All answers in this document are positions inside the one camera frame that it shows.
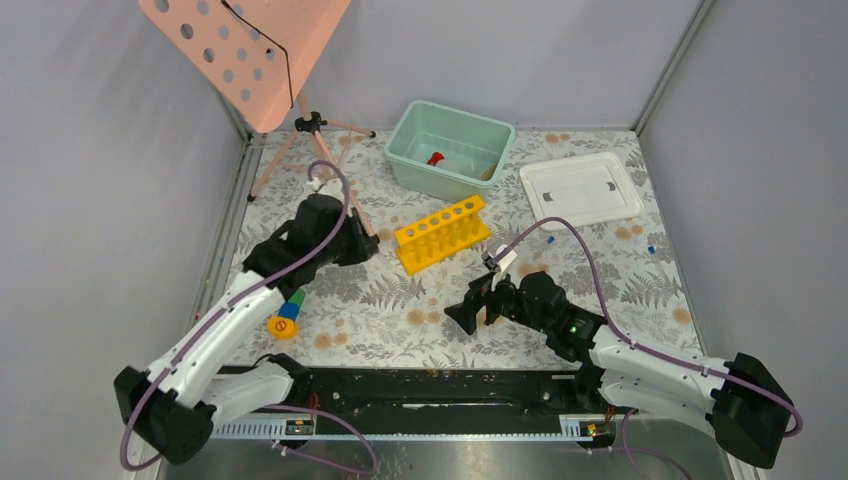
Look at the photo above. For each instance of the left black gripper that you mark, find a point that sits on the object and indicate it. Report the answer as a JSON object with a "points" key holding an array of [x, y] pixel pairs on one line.
{"points": [[365, 245]]}

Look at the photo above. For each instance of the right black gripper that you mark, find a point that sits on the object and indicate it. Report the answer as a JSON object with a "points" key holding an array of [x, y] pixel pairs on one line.
{"points": [[479, 295]]}

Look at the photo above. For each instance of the yellow test tube rack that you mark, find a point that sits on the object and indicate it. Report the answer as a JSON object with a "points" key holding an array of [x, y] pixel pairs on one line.
{"points": [[440, 235]]}

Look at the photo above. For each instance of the white wash bottle red cap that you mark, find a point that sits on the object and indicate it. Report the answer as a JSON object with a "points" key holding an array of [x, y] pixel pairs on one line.
{"points": [[439, 160]]}

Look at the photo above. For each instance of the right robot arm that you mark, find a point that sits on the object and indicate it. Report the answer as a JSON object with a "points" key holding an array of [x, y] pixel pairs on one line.
{"points": [[736, 402]]}

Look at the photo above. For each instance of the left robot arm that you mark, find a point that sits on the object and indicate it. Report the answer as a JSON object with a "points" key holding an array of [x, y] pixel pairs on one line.
{"points": [[171, 407]]}

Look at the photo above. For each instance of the yellow capped bottle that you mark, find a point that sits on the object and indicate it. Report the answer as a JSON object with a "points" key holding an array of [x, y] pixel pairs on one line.
{"points": [[282, 328]]}

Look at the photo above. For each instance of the floral patterned table mat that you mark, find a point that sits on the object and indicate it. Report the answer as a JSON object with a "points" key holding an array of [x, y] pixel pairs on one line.
{"points": [[376, 315]]}

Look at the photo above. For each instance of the mint green plastic bin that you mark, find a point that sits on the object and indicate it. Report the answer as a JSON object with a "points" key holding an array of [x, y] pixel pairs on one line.
{"points": [[476, 142]]}

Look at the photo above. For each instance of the white plastic bin lid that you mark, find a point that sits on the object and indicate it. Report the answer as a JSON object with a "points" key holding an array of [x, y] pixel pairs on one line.
{"points": [[583, 190]]}

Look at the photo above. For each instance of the pink perforated music stand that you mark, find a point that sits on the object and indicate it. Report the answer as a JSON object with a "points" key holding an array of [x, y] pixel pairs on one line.
{"points": [[258, 56]]}

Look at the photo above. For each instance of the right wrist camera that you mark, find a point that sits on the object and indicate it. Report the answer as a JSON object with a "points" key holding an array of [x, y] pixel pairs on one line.
{"points": [[499, 259]]}

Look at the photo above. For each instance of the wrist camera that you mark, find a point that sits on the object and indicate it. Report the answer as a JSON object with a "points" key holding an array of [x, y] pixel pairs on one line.
{"points": [[333, 188], [499, 259]]}

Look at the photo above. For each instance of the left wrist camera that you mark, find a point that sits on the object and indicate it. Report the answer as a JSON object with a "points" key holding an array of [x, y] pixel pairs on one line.
{"points": [[333, 188]]}

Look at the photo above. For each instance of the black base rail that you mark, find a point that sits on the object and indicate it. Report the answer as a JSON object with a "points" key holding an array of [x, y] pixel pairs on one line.
{"points": [[430, 402]]}

